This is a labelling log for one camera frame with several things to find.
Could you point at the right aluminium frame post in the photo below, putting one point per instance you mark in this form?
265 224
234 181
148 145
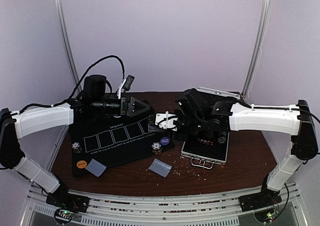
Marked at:
257 49

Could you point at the playing card deck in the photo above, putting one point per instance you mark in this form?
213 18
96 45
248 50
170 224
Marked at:
152 124

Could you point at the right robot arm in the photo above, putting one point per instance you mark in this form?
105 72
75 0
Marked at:
294 120

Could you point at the aluminium frame post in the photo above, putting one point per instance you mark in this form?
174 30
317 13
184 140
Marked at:
66 41
257 49

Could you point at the black poker mat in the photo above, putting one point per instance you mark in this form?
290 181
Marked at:
113 141

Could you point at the chip row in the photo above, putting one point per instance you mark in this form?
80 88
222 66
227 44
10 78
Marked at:
222 137

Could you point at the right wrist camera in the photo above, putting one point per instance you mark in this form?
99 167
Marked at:
189 101

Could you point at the poker chip stack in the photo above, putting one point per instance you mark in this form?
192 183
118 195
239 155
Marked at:
156 148
76 147

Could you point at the purple small blind button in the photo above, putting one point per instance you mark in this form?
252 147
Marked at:
164 141

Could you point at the red dice in case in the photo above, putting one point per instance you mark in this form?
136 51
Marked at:
208 142

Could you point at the left aluminium frame post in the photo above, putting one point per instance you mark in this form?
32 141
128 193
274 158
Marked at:
66 41

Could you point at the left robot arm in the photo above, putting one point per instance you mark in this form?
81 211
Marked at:
18 124

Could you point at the orange big blind button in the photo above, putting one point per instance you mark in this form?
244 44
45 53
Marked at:
81 164

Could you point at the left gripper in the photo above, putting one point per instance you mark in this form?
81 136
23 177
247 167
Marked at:
126 106

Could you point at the aluminium poker case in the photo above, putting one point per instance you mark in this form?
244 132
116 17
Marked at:
205 156

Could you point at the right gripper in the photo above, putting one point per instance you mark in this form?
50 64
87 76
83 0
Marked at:
180 122

